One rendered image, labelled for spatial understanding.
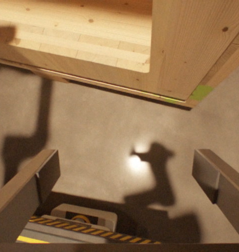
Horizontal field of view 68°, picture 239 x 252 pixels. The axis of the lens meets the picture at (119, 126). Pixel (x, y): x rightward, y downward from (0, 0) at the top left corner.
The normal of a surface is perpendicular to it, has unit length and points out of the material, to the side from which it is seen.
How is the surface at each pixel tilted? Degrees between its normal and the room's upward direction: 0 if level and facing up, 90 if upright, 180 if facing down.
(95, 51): 0
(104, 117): 0
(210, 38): 90
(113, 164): 0
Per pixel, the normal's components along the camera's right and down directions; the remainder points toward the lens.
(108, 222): -0.14, -0.15
